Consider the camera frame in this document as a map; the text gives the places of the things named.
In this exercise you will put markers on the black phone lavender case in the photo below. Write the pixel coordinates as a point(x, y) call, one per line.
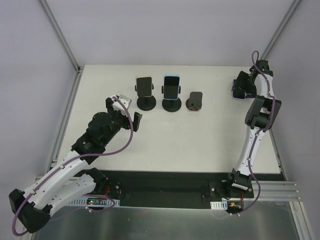
point(237, 93)

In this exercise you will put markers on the black phone cream case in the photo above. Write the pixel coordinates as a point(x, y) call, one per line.
point(144, 86)

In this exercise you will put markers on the aluminium extrusion rail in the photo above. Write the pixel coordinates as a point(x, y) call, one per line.
point(271, 187)

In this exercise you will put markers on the black round-base phone stand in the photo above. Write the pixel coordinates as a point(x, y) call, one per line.
point(145, 103)

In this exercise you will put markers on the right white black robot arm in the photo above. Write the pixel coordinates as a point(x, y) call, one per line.
point(256, 85)

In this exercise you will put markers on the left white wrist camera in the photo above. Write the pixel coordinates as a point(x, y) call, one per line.
point(120, 103)

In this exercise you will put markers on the white slotted cable duct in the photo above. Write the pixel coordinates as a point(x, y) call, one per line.
point(219, 205)
point(85, 201)

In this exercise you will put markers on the right aluminium frame post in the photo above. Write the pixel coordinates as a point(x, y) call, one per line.
point(283, 24)

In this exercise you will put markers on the left aluminium frame post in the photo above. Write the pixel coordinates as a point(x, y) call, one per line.
point(59, 34)

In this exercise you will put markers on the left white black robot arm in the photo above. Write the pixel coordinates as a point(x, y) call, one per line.
point(71, 178)

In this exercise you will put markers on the left white slotted cable duct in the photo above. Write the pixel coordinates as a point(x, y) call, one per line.
point(85, 201)

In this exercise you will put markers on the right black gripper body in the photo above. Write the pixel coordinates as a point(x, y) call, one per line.
point(240, 88)

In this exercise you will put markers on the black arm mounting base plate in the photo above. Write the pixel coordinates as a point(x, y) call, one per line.
point(151, 189)

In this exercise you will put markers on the aluminium frame post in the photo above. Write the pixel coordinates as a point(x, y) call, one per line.
point(283, 24)
point(59, 34)

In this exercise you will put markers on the right white slotted cable duct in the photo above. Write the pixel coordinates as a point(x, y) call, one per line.
point(219, 205)

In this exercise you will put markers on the black phone blue case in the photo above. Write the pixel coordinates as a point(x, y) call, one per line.
point(171, 87)

